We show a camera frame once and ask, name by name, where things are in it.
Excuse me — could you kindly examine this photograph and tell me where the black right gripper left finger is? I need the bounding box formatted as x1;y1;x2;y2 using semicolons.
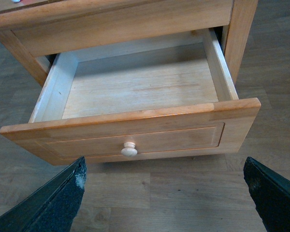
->
0;157;87;232

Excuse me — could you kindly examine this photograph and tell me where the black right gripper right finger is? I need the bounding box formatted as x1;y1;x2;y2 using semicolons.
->
243;157;290;232

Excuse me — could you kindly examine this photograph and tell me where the wooden drawer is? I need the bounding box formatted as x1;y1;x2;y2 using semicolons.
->
0;29;261;165

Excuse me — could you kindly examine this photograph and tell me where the wooden nightstand cabinet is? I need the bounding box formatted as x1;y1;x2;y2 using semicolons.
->
0;0;258;85

